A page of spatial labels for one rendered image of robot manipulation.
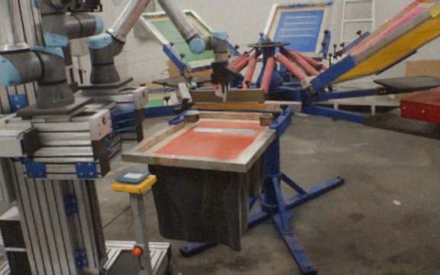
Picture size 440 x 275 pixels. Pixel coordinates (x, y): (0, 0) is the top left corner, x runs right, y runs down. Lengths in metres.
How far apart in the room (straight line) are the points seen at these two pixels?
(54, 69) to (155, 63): 5.55
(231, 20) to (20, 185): 4.94
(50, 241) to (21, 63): 0.97
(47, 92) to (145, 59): 5.62
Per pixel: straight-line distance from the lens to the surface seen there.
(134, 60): 7.48
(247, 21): 6.57
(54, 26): 1.50
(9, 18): 1.72
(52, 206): 2.22
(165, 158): 1.87
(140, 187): 1.69
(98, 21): 1.61
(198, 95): 2.37
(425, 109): 2.22
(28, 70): 1.73
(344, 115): 2.73
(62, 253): 2.32
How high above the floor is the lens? 1.60
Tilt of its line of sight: 17 degrees down
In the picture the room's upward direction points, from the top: 4 degrees counter-clockwise
